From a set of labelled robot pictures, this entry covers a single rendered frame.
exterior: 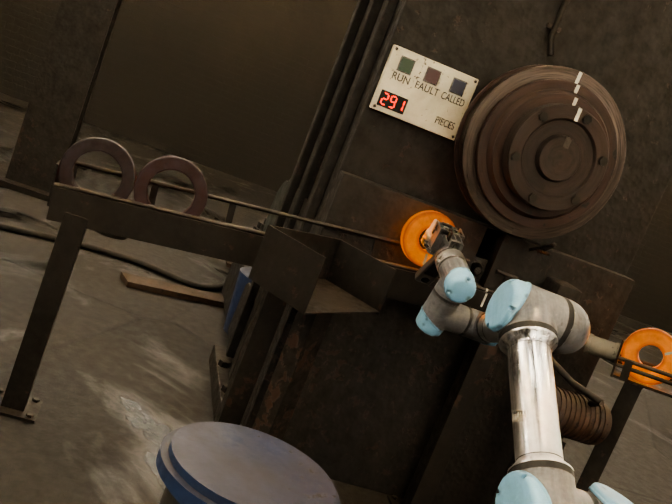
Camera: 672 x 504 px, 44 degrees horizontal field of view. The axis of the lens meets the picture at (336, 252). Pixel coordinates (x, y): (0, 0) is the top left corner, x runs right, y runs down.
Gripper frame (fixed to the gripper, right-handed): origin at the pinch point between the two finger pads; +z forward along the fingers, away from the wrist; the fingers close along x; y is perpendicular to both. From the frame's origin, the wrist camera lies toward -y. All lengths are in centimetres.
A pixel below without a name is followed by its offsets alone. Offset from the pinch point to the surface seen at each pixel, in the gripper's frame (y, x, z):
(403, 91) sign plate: 29.7, 19.8, 16.5
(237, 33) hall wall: -105, 34, 598
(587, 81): 52, -23, 9
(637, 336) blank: -3, -63, -15
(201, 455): -13, 56, -97
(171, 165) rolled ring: -5, 72, -4
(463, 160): 22.0, 1.0, 0.8
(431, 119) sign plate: 25.6, 9.4, 15.4
